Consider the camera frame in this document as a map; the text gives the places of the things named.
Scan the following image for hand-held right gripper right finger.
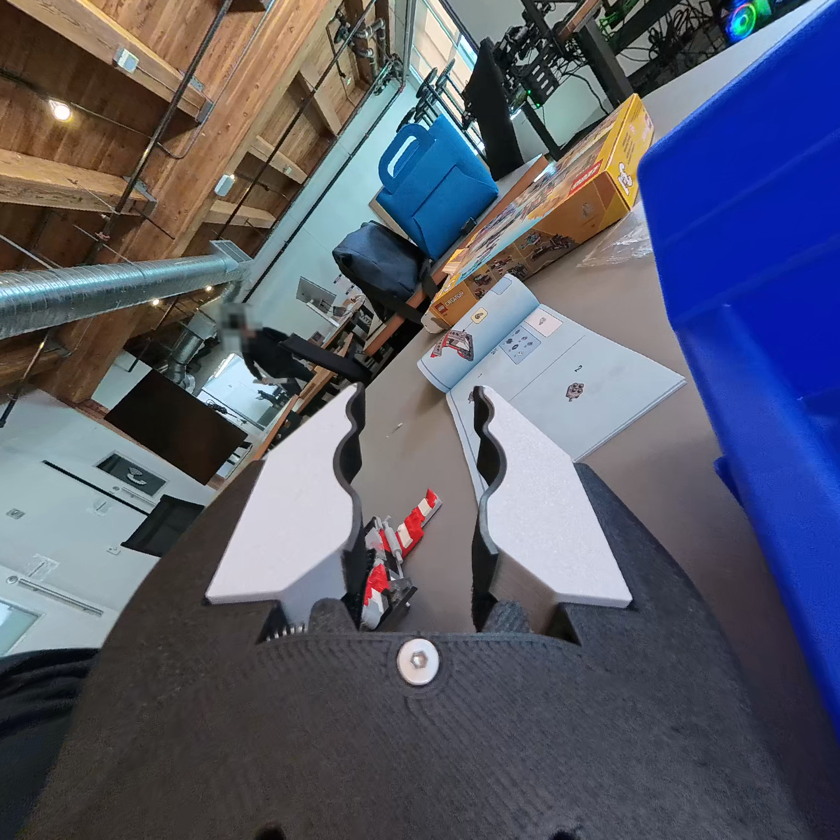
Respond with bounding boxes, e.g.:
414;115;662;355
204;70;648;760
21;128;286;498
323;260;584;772
470;385;634;635

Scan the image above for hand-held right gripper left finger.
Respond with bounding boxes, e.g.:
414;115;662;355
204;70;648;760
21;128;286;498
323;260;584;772
205;382;367;624

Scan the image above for red white brick model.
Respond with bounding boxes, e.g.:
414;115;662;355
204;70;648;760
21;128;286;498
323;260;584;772
344;488;445;632

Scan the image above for blue plastic bin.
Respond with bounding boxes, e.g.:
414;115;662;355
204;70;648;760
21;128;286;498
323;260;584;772
637;0;840;746

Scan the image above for brick instruction booklet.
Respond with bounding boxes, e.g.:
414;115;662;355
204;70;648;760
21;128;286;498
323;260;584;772
417;274;687;488

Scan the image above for dark navy backpack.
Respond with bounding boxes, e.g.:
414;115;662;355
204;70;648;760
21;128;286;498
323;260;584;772
332;220;429;324

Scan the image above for clear plastic bag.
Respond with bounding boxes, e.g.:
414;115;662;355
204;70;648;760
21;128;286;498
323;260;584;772
576;202;655;271

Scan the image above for yellow brick set box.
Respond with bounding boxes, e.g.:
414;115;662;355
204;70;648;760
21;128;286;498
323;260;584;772
425;93;657;330

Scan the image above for person's dark clothing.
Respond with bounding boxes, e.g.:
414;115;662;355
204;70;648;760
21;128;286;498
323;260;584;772
0;646;101;840

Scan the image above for blue felt bag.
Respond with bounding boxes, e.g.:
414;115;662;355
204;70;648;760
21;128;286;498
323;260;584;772
375;114;499;261

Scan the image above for black monitor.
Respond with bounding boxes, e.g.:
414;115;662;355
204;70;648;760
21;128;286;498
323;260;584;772
462;37;524;182

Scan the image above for grey office table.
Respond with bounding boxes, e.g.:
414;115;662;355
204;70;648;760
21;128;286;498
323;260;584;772
518;0;632;160

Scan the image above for black computer tower, coloured lights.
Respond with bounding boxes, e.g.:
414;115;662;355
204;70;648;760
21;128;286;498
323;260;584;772
717;0;790;44

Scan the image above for black wall screen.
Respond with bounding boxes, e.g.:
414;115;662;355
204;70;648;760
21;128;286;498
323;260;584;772
104;366;248;487

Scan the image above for silver ribbed duct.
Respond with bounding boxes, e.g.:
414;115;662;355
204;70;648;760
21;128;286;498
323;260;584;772
0;239;255;340

